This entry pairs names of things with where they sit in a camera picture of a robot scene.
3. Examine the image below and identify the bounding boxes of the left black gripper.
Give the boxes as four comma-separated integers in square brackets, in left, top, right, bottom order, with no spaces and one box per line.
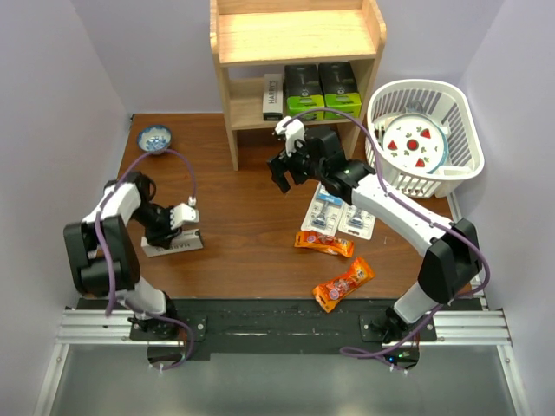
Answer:
[130,202,182,249]

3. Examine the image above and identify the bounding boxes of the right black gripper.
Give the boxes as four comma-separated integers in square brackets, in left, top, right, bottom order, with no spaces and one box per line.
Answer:
[267,139,326,193]

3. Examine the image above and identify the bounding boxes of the silver Harry's razor box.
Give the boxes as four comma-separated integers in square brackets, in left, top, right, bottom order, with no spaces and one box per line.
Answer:
[140,229,204,257]

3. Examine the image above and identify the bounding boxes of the orange razor bag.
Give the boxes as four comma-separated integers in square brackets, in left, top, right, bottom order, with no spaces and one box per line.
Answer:
[294,231,355,258]
[312,257,375,313]

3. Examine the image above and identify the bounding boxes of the black green razor box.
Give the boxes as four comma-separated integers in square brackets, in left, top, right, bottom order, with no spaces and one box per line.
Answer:
[318,62,362,117]
[284,64,324,116]

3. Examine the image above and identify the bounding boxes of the white Harry's razor box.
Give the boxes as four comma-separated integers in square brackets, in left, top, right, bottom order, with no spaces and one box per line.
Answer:
[262,74,284,121]

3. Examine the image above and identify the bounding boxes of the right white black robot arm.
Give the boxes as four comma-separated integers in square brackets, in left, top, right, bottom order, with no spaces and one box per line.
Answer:
[268,117,484,343]

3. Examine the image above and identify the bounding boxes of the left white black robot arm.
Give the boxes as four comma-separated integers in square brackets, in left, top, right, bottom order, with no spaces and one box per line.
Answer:
[63,171,182,340]

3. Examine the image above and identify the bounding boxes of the wooden two-tier shelf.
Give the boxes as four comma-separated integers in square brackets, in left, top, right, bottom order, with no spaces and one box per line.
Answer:
[210,0,387,169]

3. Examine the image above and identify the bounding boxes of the left blue razor blister pack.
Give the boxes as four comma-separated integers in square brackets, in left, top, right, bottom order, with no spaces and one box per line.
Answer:
[301,184,344,237]

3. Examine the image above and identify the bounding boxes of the blue razor blister pack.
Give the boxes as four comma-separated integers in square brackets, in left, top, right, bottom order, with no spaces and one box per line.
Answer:
[301,184,344,237]
[338,205,375,241]

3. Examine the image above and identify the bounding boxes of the right blue razor blister pack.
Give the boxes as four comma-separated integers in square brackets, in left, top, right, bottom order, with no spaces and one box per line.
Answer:
[338,205,375,241]

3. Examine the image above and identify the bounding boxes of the blue white ceramic bowl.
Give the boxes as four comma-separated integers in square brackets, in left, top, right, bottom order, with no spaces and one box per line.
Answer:
[136,125,173,155]

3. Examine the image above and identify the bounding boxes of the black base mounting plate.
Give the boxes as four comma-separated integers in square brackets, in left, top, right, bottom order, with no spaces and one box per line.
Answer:
[75,296,483,369]

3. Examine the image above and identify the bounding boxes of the white watermelon pattern plate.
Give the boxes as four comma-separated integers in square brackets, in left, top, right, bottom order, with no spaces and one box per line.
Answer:
[382,113,448,174]

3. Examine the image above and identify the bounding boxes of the white plastic laundry basket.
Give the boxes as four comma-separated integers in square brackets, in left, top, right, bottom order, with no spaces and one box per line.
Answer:
[365,79,485,198]

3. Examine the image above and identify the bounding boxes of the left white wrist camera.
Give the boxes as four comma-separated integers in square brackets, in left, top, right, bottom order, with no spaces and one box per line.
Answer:
[169,196,199,230]

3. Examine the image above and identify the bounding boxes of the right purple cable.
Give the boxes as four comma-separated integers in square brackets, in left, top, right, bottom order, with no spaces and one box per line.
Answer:
[290,107,491,363]

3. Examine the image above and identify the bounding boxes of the purple cable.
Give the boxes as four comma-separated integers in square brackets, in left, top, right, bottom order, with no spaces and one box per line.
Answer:
[290,107,491,363]
[103,148,199,372]

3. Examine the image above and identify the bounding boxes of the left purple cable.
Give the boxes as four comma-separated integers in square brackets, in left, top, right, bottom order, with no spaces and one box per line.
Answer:
[103,148,199,372]

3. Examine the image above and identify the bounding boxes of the aluminium rail frame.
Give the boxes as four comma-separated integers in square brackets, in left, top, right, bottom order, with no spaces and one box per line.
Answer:
[32,194,532,416]

